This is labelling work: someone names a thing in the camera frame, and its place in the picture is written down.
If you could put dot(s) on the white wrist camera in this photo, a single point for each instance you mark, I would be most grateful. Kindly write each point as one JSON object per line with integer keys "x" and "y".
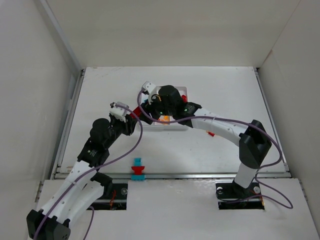
{"x": 119, "y": 111}
{"x": 148, "y": 90}

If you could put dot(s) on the red duplo brick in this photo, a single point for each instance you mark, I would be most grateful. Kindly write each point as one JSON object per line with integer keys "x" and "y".
{"x": 136, "y": 113}

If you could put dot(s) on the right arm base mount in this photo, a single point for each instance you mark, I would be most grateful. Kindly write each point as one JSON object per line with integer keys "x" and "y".
{"x": 231, "y": 196}

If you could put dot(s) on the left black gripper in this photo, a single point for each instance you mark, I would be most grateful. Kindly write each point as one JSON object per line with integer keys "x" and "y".
{"x": 128, "y": 124}

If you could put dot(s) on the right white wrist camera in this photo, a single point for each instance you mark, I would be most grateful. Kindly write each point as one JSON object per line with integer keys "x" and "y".
{"x": 148, "y": 90}

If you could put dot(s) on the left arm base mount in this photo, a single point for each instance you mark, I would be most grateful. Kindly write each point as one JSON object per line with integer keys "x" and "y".
{"x": 115, "y": 193}

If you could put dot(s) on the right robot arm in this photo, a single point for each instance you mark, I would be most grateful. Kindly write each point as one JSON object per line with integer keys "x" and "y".
{"x": 250, "y": 138}

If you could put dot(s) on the white three-compartment tray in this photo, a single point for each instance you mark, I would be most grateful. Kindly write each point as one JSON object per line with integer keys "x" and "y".
{"x": 157, "y": 126}

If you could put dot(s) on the teal frog duplo piece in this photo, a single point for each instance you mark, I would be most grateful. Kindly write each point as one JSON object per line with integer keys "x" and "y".
{"x": 138, "y": 169}

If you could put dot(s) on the orange lego brick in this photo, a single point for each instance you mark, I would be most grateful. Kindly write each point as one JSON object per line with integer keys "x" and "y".
{"x": 164, "y": 120}

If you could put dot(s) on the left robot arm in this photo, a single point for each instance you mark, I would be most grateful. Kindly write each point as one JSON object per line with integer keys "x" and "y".
{"x": 84, "y": 184}

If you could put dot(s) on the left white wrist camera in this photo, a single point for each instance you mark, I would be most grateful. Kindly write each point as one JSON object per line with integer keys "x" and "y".
{"x": 119, "y": 111}

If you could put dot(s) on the aluminium front rail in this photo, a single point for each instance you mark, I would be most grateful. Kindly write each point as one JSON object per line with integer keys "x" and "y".
{"x": 174, "y": 176}

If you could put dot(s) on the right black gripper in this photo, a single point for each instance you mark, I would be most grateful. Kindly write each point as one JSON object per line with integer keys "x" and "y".
{"x": 150, "y": 111}

